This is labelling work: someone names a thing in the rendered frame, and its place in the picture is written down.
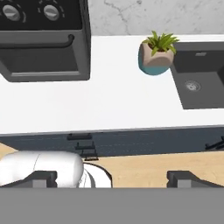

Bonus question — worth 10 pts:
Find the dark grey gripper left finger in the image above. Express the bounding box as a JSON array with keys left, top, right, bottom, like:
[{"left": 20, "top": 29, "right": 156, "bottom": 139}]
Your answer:
[{"left": 0, "top": 170, "right": 58, "bottom": 189}]

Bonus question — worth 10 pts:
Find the dark oven door handle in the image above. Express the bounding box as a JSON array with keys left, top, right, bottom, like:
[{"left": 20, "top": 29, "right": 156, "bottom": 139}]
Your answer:
[{"left": 0, "top": 33, "right": 75, "bottom": 50}]

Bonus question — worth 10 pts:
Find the silver sink drain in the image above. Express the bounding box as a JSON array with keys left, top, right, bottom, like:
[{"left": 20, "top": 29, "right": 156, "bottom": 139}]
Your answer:
[{"left": 185, "top": 80, "right": 202, "bottom": 93}]

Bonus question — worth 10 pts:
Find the blue-grey cupboard run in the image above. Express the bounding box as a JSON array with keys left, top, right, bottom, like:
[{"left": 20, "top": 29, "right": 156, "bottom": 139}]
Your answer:
[{"left": 0, "top": 125, "right": 224, "bottom": 158}]

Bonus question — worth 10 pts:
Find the grey oven knob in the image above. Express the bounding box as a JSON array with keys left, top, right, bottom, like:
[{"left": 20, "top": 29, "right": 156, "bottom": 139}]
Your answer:
[
  {"left": 42, "top": 3, "right": 61, "bottom": 22},
  {"left": 1, "top": 3, "right": 22, "bottom": 23}
]

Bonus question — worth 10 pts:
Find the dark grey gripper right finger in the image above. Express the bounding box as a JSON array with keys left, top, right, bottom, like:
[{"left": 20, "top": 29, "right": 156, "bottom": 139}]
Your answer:
[{"left": 166, "top": 170, "right": 224, "bottom": 189}]

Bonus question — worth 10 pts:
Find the white rounded object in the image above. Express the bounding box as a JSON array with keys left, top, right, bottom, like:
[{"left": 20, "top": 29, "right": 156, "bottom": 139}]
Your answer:
[{"left": 0, "top": 150, "right": 113, "bottom": 189}]

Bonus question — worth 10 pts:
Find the black drawer handle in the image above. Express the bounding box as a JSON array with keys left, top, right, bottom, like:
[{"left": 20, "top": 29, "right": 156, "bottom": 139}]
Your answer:
[{"left": 66, "top": 133, "right": 93, "bottom": 141}]

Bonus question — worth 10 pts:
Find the green plant in beige-teal pot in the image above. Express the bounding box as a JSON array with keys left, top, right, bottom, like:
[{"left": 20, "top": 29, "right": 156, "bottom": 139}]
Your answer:
[{"left": 137, "top": 30, "right": 180, "bottom": 76}]

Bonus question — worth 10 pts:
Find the dark grey sink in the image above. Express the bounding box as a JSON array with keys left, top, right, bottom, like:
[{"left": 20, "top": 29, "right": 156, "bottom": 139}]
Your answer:
[{"left": 170, "top": 41, "right": 224, "bottom": 111}]

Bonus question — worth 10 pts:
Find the dark grey oven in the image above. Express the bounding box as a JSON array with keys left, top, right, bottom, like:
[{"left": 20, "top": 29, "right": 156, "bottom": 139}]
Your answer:
[{"left": 0, "top": 0, "right": 92, "bottom": 83}]

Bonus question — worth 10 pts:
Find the black cupboard handle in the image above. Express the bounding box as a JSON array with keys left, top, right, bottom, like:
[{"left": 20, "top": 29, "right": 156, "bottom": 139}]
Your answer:
[{"left": 204, "top": 136, "right": 224, "bottom": 151}]

